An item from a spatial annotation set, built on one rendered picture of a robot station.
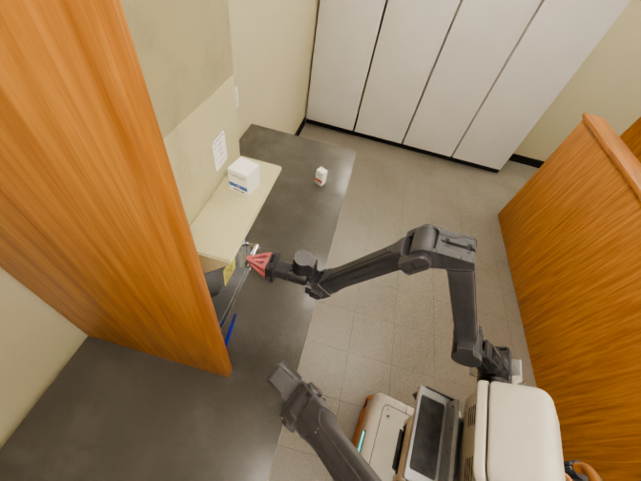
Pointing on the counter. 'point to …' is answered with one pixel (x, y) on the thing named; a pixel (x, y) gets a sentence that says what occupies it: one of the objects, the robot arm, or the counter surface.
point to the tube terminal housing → (192, 177)
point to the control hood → (229, 219)
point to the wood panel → (95, 186)
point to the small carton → (243, 176)
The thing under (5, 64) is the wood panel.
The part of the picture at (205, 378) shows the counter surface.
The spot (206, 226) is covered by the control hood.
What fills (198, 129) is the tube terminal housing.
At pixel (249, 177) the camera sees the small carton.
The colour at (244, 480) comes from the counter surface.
